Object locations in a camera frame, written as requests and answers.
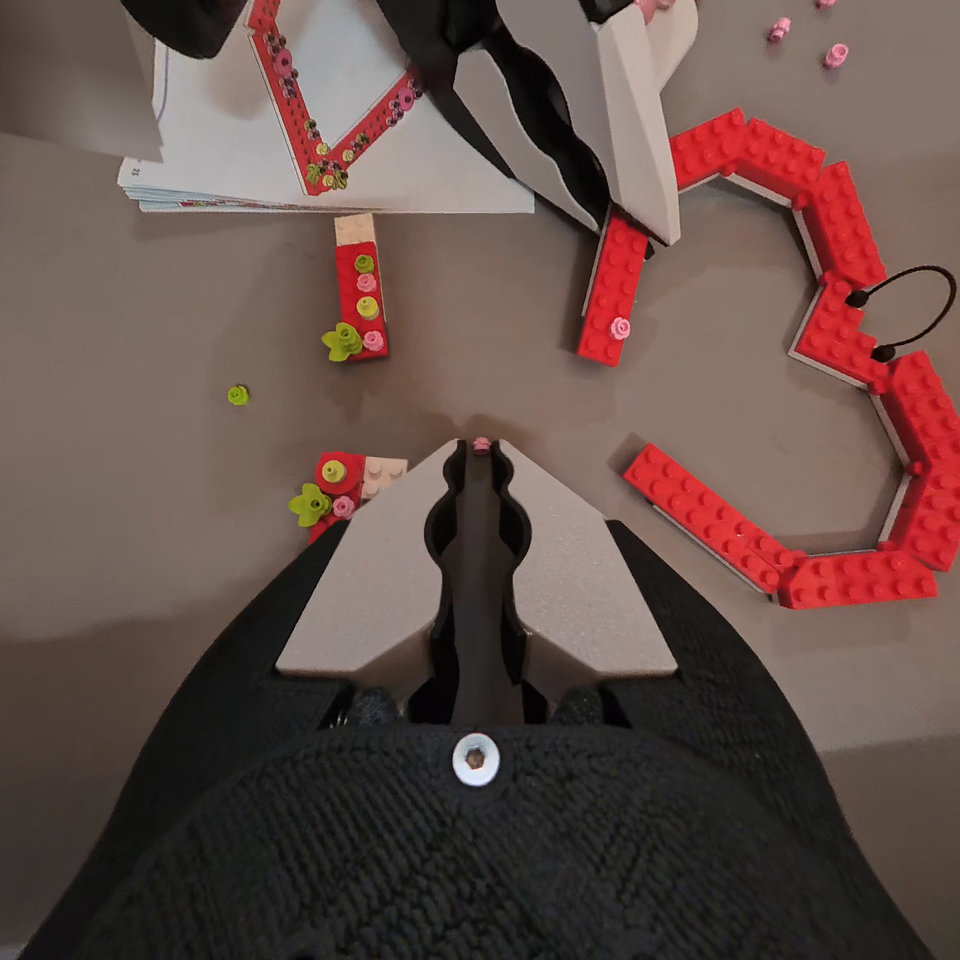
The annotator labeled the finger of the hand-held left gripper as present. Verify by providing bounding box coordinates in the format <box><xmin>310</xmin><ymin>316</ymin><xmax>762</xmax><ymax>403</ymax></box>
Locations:
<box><xmin>499</xmin><ymin>0</ymin><xmax>699</xmax><ymax>247</ymax></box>
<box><xmin>453</xmin><ymin>33</ymin><xmax>610</xmax><ymax>231</ymax></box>

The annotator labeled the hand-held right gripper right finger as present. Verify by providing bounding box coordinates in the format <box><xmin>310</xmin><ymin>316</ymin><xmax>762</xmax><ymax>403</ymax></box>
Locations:
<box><xmin>493</xmin><ymin>439</ymin><xmax>680</xmax><ymax>705</ymax></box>

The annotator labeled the small red flower-studded lego plate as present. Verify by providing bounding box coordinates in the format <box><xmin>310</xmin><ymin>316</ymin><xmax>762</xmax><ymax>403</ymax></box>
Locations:
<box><xmin>288</xmin><ymin>450</ymin><xmax>410</xmax><ymax>545</ymax></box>
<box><xmin>321</xmin><ymin>212</ymin><xmax>391</xmax><ymax>365</ymax></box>

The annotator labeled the red lego heart chain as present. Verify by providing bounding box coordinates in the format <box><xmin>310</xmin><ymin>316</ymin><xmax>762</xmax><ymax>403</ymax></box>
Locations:
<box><xmin>622</xmin><ymin>107</ymin><xmax>960</xmax><ymax>610</ymax></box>

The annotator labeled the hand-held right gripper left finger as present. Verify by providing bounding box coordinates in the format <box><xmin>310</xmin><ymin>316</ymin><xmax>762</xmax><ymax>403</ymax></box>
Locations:
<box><xmin>275</xmin><ymin>439</ymin><xmax>466</xmax><ymax>695</ymax></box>

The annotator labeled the red lego strip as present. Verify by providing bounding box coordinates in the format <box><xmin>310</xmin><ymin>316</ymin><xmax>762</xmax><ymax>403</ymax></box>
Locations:
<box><xmin>576</xmin><ymin>206</ymin><xmax>652</xmax><ymax>369</ymax></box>

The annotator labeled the black elastic cord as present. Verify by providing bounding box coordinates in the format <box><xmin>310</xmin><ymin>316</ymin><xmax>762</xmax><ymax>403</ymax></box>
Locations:
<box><xmin>843</xmin><ymin>264</ymin><xmax>959</xmax><ymax>363</ymax></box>

